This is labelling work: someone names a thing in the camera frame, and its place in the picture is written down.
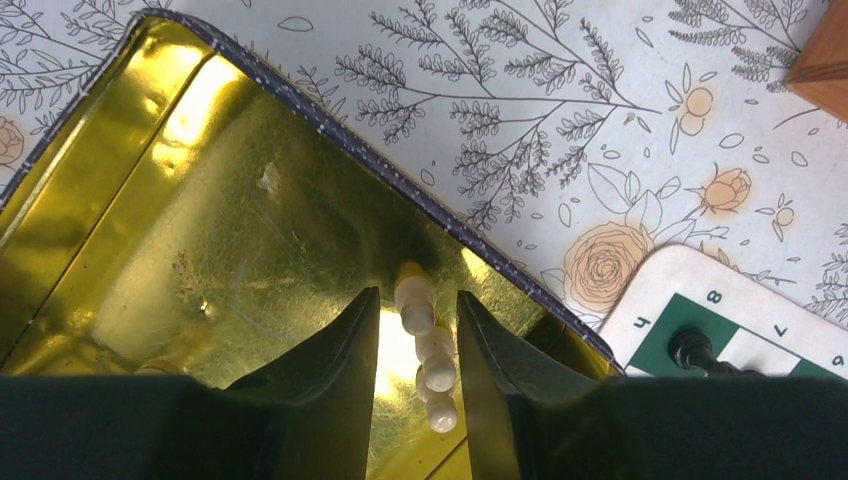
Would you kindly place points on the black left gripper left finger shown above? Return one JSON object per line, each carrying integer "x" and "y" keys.
{"x": 305, "y": 415}

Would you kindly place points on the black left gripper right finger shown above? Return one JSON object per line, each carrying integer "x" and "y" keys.
{"x": 531, "y": 417}

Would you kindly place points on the black chess piece h8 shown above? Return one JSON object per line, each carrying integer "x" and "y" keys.
{"x": 691, "y": 349}

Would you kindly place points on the green white chess board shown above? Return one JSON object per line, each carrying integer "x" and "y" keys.
{"x": 678, "y": 288}

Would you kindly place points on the left gold tin box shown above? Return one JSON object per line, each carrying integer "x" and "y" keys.
{"x": 194, "y": 213}

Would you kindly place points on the floral table mat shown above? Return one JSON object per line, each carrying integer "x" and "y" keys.
{"x": 579, "y": 135}

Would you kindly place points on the orange wooden compartment tray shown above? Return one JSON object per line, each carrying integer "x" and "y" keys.
{"x": 819, "y": 74}

